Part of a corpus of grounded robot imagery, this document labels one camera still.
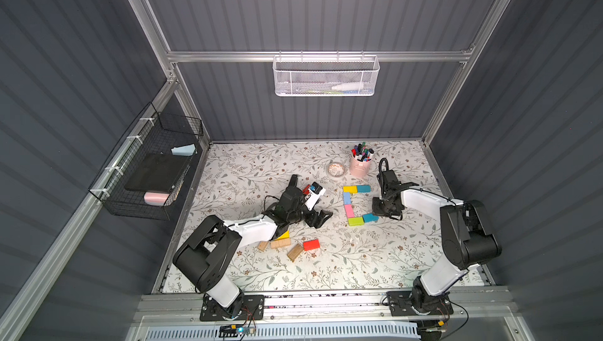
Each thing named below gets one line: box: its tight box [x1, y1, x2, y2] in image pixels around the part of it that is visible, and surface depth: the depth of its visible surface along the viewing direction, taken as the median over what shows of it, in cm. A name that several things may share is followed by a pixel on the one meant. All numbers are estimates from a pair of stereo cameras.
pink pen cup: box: [349, 147, 375, 177], surface depth 101 cm
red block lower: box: [302, 239, 321, 251], surface depth 89 cm
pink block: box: [343, 204, 355, 219], surface depth 98 cm
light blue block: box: [343, 191, 353, 206], surface depth 101 cm
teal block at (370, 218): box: [361, 212, 380, 223], surface depth 95 cm
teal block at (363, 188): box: [356, 184, 372, 194], surface depth 104 cm
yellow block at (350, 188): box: [343, 185, 358, 195], surface depth 104 cm
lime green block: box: [347, 216, 366, 227], surface depth 94 cm
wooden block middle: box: [270, 237, 292, 250], surface depth 88 cm
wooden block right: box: [286, 243, 304, 263], surface depth 86 cm
